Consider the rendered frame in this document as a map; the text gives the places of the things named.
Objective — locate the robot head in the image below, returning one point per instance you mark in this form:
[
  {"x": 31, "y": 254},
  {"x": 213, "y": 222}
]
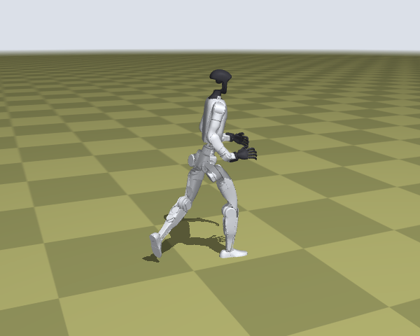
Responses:
[{"x": 221, "y": 76}]

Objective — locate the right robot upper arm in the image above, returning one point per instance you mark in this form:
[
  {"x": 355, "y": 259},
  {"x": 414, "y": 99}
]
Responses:
[{"x": 218, "y": 111}]

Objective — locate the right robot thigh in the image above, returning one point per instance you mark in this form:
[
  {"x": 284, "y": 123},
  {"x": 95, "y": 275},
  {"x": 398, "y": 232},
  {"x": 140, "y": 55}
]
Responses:
[{"x": 224, "y": 183}]

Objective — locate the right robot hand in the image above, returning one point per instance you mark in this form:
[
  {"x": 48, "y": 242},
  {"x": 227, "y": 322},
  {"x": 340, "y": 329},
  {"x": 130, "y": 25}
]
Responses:
[{"x": 245, "y": 154}]

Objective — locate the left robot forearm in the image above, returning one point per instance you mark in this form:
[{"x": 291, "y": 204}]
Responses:
[{"x": 225, "y": 138}]

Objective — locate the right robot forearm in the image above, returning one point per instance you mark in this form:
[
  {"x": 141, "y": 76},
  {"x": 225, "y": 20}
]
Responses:
[{"x": 220, "y": 149}]

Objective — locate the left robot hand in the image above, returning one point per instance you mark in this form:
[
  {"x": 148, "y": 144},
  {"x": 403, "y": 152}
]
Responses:
[{"x": 239, "y": 138}]

